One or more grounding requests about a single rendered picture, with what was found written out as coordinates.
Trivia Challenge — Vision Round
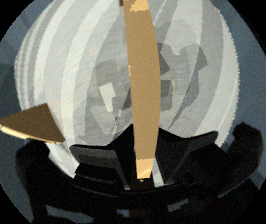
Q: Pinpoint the long wooden rail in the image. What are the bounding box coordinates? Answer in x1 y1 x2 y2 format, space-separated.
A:
122 0 161 179

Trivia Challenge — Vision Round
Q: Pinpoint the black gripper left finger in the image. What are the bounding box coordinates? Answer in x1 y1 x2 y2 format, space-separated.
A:
69 124 134 188

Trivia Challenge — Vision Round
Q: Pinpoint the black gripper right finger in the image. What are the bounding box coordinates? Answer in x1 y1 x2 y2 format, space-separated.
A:
154 127 219 184

